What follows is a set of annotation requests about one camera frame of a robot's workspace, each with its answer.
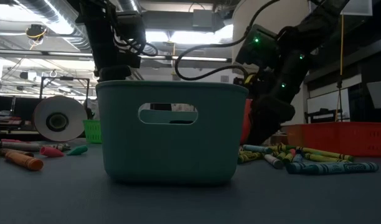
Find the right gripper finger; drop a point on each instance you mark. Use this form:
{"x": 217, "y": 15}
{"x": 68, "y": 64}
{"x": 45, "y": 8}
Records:
{"x": 271, "y": 115}

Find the teal plastic bin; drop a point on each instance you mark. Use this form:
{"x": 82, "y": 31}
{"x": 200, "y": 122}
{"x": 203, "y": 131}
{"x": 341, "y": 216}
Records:
{"x": 172, "y": 149}

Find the gray crayon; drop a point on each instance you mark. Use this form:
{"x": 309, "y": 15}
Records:
{"x": 274, "y": 161}
{"x": 16, "y": 145}

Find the brown crayon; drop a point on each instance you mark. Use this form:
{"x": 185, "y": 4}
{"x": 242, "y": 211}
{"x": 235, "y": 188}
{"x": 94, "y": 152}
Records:
{"x": 16, "y": 152}

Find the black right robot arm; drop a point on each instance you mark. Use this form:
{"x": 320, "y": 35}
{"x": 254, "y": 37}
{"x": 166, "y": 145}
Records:
{"x": 327, "y": 15}

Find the green crayon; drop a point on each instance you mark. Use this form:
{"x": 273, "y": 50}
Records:
{"x": 276, "y": 154}
{"x": 288, "y": 157}
{"x": 249, "y": 157}

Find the yellow crayon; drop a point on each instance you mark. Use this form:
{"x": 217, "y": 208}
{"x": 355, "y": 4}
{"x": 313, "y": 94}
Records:
{"x": 245, "y": 153}

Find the white shade table lamp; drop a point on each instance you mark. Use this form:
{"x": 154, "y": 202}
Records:
{"x": 290, "y": 15}

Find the black tripod stand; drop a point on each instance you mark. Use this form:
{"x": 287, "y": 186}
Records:
{"x": 340, "y": 84}

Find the red plastic basket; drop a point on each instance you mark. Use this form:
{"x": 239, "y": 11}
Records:
{"x": 333, "y": 138}

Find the green plastic basket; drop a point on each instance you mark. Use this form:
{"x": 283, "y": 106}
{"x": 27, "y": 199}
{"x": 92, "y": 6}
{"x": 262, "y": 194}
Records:
{"x": 92, "y": 132}

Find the long ceiling light bar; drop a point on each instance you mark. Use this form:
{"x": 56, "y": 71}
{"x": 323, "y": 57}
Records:
{"x": 193, "y": 58}

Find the red desk lamp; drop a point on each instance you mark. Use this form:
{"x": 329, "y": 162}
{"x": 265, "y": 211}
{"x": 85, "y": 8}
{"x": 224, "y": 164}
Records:
{"x": 44, "y": 118}

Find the gray ceiling box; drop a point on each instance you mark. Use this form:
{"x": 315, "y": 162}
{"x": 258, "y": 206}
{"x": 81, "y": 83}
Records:
{"x": 204, "y": 20}

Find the gray panel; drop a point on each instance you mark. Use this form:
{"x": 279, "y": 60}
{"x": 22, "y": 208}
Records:
{"x": 380, "y": 95}

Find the green eraser cap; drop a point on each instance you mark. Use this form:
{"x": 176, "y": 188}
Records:
{"x": 77, "y": 151}

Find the pink crayon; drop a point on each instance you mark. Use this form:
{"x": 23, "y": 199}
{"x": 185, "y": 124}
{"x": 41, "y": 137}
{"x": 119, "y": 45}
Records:
{"x": 11, "y": 140}

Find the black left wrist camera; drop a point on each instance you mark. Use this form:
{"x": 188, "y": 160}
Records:
{"x": 131, "y": 31}

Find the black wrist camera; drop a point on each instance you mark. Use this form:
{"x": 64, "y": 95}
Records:
{"x": 131, "y": 31}
{"x": 259, "y": 49}

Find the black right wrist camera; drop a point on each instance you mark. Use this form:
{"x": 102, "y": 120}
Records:
{"x": 259, "y": 49}

